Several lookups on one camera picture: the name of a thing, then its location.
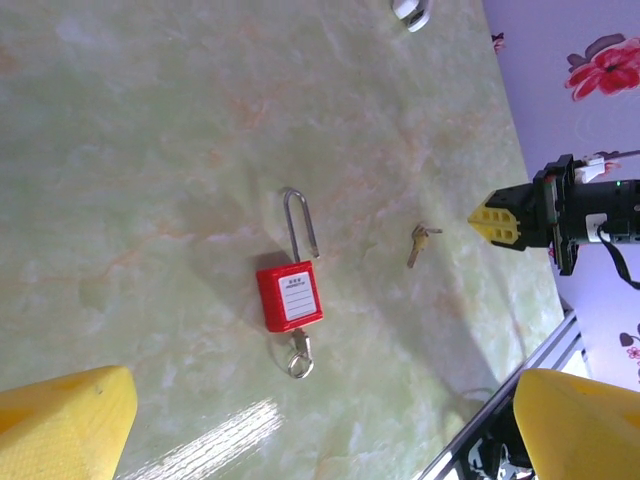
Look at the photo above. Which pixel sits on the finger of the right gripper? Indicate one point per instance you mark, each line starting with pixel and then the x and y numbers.
pixel 500 212
pixel 502 236

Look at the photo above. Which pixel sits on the white plastic clip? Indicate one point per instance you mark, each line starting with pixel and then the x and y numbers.
pixel 412 17

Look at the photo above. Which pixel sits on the red padlock with white label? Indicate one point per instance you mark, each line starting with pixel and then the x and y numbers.
pixel 290 300

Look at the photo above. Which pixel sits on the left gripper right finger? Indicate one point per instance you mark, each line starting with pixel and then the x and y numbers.
pixel 585 435

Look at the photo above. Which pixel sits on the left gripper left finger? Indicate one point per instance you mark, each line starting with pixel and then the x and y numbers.
pixel 60 430

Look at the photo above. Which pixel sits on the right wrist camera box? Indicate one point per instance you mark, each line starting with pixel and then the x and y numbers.
pixel 590 171

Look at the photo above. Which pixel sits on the brass key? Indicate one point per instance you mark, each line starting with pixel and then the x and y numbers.
pixel 417 247

